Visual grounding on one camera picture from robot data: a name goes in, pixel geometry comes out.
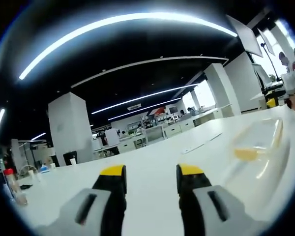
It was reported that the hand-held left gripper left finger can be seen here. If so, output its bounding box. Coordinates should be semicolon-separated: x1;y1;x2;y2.
36;164;127;236

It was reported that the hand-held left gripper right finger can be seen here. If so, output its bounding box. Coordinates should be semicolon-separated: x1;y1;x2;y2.
176;163;264;236

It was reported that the clear yellow-edged plastic bag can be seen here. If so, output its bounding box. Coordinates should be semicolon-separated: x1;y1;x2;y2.
226;117;290;173

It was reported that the narrow white pillar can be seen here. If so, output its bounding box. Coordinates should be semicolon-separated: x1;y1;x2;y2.
204;63;241;116

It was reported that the black chair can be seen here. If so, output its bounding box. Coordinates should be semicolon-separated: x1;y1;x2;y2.
63;151;78;166

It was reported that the white cabinet appliance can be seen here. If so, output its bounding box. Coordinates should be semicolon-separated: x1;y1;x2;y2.
104;128;120;146

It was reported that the red-capped bottle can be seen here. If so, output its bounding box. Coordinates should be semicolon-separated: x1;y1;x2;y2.
3;168;16;198

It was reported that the wide white pillar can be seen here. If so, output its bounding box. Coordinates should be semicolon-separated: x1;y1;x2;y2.
48;92;94;166

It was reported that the row of white lab cabinets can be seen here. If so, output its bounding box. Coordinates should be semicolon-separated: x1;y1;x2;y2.
92;108;236;156

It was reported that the thin ceiling light strip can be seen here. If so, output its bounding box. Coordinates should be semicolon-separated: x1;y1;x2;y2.
91;83;200;115
108;97;182;121

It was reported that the long ceiling light strip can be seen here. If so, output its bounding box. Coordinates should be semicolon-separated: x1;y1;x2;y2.
19;12;238;81

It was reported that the red wall banner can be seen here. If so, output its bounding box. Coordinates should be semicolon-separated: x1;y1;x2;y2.
149;108;168;117

